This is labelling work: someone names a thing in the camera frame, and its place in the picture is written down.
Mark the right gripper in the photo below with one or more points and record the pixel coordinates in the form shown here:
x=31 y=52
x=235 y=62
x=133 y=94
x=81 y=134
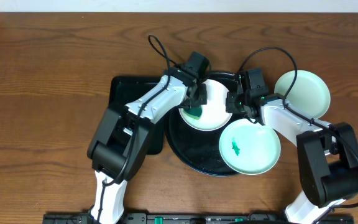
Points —
x=230 y=106

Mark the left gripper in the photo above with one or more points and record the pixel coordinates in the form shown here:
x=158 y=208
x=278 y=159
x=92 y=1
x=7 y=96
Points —
x=198 y=99

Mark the green sponge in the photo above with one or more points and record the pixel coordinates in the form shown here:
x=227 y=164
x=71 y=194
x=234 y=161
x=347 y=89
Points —
x=193 y=112

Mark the white plate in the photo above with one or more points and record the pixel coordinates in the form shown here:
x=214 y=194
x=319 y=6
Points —
x=214 y=114

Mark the light green plate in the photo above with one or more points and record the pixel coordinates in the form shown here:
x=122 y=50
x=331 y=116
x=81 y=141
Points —
x=248 y=148
x=310 y=94

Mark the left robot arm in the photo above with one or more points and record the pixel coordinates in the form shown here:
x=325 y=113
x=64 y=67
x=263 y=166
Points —
x=120 y=143

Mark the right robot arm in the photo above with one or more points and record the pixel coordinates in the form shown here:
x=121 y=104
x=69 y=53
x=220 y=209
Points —
x=327 y=154

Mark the black round tray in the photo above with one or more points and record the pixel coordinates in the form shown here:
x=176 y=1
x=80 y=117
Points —
x=200 y=149

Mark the black rectangular tray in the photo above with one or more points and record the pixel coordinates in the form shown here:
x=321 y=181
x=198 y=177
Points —
x=126 y=89

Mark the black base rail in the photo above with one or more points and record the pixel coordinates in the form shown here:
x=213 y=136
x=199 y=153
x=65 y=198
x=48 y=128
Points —
x=142 y=218

